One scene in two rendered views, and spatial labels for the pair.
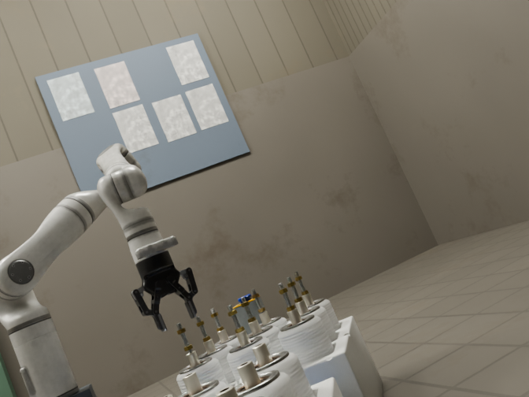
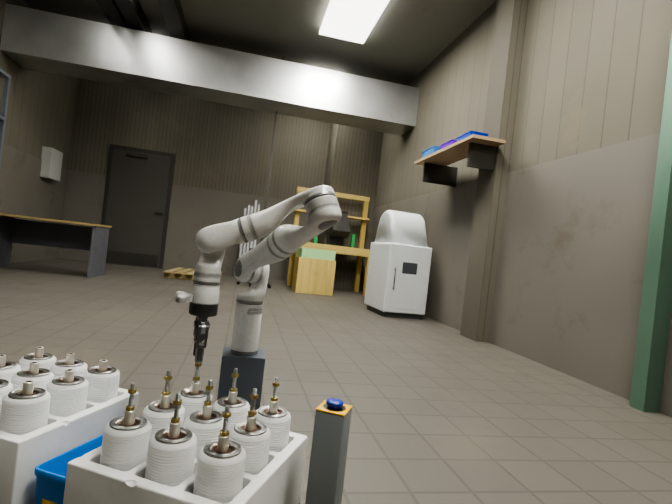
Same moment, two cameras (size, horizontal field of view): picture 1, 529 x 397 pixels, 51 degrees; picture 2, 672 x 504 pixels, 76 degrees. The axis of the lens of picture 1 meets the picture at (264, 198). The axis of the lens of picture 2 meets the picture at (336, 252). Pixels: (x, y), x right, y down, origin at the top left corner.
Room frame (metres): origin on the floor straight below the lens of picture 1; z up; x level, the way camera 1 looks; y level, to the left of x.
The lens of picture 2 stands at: (1.69, -0.84, 0.68)
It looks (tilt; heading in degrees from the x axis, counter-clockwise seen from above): 0 degrees down; 98
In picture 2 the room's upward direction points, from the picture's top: 7 degrees clockwise
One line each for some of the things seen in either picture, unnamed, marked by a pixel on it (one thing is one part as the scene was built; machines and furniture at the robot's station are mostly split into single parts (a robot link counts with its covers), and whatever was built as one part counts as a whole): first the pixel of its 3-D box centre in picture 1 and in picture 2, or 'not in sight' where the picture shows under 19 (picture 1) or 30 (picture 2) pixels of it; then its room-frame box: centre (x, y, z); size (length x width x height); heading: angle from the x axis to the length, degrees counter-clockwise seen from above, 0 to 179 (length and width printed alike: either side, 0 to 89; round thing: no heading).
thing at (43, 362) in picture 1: (44, 363); (246, 327); (1.23, 0.58, 0.39); 0.09 x 0.09 x 0.17; 20
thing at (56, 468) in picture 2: not in sight; (101, 470); (1.02, 0.17, 0.06); 0.30 x 0.11 x 0.12; 82
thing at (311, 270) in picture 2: not in sight; (334, 240); (0.69, 6.33, 0.87); 1.37 x 1.20 x 1.74; 20
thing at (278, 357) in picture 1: (266, 363); (27, 393); (0.86, 0.10, 0.25); 0.08 x 0.08 x 0.01
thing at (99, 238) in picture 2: not in sight; (50, 245); (-2.71, 4.21, 0.34); 1.23 x 0.63 x 0.69; 20
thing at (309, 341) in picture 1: (316, 365); (123, 464); (1.16, 0.04, 0.16); 0.10 x 0.10 x 0.18
